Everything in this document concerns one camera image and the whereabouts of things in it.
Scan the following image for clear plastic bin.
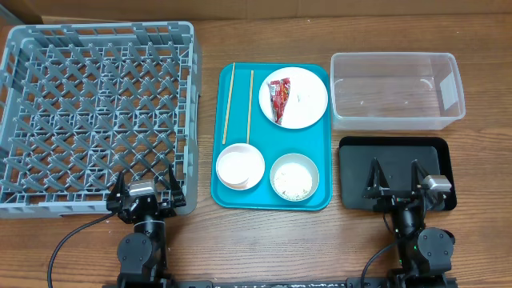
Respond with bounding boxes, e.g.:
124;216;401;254
330;52;466;130

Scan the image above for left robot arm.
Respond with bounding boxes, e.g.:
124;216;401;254
106;166;186;288

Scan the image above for red snack wrapper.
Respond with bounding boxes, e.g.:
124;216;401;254
268;78;290;124

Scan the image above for large white plate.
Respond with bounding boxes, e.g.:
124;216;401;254
258;67;328;130

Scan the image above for teal serving tray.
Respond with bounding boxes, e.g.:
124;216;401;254
210;62;333;211

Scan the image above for right wooden chopstick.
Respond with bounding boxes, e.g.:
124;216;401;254
246;70;254;144

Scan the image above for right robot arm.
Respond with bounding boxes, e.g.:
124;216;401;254
359;158;456;287

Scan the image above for white tissue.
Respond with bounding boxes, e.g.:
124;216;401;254
297;94;307;102

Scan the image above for wooden chopstick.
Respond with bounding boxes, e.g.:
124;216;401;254
222;62;236;145
246;70;254;144

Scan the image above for grey plastic dish rack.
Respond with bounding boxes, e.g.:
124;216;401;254
1;22;202;218

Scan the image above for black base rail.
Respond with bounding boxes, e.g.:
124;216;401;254
102;278;458;288

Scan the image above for left wooden chopstick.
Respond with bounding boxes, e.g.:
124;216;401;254
222;62;236;145

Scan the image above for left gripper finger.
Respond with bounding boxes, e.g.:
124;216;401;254
168;165;186;207
106;172;125;212

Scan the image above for grey metal bowl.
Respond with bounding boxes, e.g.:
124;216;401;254
270;153;319;202

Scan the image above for rice grains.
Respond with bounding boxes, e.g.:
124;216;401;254
272;163;313;202

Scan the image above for black waste tray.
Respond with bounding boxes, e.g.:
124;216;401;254
338;136;454;211

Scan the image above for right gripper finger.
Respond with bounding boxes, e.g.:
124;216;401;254
362;158;390;199
411;159;429;191

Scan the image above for white paper cup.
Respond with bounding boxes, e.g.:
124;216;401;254
214;143;266;190

